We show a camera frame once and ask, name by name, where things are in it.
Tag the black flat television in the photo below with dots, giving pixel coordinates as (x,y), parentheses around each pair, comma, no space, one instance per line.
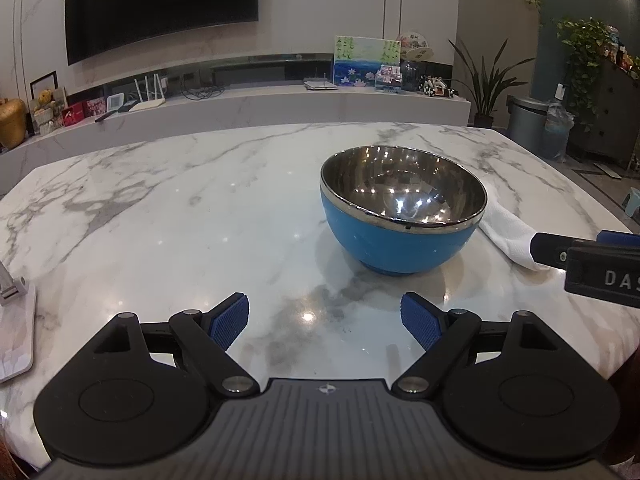
(160,5)

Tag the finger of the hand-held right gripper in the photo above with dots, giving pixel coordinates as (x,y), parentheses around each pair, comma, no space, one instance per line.
(620,237)
(547,249)

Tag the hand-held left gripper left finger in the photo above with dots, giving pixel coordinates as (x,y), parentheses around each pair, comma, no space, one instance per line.
(230,317)

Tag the teddy bear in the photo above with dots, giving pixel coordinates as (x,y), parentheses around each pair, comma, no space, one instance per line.
(45,107)

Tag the pink patterned card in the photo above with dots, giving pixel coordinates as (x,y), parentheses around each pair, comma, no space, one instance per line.
(96,107)

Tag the small photo card stand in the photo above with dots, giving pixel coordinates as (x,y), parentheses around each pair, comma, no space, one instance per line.
(389,80)

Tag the grey set-top box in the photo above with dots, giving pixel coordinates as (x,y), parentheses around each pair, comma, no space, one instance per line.
(320,85)

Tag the red gift box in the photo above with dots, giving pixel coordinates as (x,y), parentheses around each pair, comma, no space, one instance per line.
(74,114)

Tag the clear plastic bag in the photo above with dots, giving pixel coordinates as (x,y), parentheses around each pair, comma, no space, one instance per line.
(557,132)

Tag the grey cabinet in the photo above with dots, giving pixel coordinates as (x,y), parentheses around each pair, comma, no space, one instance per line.
(612,115)

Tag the assorted cabinet-top ornaments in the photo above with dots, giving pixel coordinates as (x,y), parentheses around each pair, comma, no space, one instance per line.
(625,55)

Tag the grey trash can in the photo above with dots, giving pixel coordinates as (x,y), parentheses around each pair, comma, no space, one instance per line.
(525,127)

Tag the blue steel bowl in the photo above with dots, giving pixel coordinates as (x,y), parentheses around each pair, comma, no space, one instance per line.
(380,240)

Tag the small white display device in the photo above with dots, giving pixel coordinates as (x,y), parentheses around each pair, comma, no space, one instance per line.
(116,102)

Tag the long-leaved potted plant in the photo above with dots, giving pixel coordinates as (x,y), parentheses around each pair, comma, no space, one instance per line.
(484,95)

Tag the light blue stool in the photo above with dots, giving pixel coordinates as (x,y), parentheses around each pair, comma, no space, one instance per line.
(632,206)

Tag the small black box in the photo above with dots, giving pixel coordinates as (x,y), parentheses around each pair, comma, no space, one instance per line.
(127,106)

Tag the white cloth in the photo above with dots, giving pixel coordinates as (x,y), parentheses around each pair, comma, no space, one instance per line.
(510,237)

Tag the black picture frame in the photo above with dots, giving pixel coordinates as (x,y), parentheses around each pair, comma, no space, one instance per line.
(45,82)

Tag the dark glass jar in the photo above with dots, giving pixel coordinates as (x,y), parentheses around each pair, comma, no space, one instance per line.
(411,77)

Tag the grey phone stand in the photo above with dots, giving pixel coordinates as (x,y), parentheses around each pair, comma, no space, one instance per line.
(15,340)

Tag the green trailing pothos plant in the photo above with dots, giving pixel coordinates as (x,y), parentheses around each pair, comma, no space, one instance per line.
(585,60)

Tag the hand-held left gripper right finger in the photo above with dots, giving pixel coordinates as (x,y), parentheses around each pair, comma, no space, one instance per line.
(420,320)

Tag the round decorative fan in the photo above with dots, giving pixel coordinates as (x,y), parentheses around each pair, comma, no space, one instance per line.
(415,47)

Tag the white router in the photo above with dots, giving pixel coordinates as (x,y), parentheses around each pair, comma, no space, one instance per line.
(150,100)

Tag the gold apple-shaped vase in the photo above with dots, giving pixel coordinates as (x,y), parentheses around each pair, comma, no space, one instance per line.
(11,125)

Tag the lotus pond painting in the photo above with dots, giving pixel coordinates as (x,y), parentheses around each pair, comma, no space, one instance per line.
(357,62)

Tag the marble television console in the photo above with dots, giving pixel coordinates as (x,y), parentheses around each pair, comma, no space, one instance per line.
(250,110)

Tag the black remote control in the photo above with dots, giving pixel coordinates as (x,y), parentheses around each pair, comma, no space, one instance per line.
(106,116)

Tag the black and white cow figurines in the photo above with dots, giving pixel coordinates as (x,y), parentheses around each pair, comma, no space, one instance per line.
(439,87)

